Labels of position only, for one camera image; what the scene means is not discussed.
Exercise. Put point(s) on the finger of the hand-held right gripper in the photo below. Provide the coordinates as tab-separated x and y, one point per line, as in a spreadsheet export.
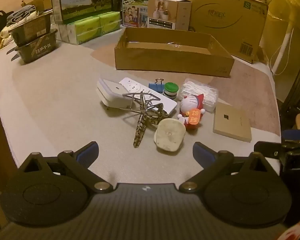
295	134
267	148

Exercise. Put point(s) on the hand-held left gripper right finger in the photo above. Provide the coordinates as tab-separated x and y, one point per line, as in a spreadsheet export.
202	153

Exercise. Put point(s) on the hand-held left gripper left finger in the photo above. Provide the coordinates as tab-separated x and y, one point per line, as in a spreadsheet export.
86	153

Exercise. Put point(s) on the cream rounded plastic block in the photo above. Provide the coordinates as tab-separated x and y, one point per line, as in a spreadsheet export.
168	135

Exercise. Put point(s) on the tan box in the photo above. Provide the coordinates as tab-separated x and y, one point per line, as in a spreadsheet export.
231	121

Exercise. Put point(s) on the blue cat figurine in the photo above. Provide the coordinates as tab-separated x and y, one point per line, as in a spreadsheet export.
190	105

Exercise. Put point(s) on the clear floss pick box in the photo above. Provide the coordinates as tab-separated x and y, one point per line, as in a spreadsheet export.
202	92

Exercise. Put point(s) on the white lidded container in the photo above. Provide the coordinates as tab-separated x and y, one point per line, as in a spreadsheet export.
112	92

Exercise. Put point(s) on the small green-lid jar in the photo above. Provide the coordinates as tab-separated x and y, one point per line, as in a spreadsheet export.
170	88

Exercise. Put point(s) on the blue binder clip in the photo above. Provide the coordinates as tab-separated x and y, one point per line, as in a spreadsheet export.
155	88

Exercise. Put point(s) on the white power strip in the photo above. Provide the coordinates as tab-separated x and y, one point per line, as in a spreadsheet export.
135	86

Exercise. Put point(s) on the shallow cardboard box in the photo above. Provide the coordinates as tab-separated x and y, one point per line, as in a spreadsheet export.
165	60

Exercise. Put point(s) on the brown wood-grain table mat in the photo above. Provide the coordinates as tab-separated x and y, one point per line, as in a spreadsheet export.
240	85

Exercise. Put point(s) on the white fan stand pole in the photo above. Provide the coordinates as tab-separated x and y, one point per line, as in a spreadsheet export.
285	45

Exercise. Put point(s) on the black food container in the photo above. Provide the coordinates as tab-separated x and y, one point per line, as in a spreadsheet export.
37	50
30	31

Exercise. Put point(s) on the green tissue pack bundle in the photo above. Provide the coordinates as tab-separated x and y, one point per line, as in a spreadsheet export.
90	30

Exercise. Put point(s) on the large printed cardboard box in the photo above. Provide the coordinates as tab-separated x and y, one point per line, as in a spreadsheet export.
227	25

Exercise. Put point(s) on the yellow plastic cover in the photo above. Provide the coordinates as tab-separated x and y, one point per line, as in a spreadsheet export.
285	5

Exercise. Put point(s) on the cream white bundle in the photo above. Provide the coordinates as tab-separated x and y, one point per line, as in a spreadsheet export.
5	36

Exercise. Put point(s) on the white product box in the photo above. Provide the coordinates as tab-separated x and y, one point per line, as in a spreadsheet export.
162	10

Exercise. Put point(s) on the blue milk carton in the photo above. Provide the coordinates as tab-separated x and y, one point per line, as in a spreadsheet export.
135	12

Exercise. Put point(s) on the green pasture milk carton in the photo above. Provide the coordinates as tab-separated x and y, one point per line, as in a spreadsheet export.
80	2

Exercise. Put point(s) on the grey folded cloth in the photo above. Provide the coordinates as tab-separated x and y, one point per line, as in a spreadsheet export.
21	13

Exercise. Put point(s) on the brown cardboard sheet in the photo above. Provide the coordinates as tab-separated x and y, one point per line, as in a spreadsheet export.
40	1

